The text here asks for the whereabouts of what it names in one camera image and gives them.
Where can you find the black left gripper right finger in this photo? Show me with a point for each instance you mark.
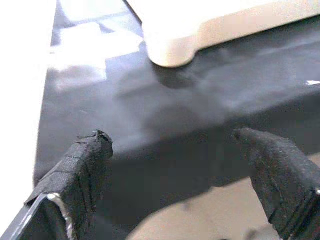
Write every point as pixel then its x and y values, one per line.
pixel 282 180

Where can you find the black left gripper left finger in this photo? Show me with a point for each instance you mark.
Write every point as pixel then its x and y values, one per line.
pixel 85 170

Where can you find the clear tape cross patch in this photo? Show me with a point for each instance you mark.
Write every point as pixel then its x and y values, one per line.
pixel 82 40

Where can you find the white plastic table top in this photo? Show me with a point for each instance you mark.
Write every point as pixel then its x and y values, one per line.
pixel 200 25

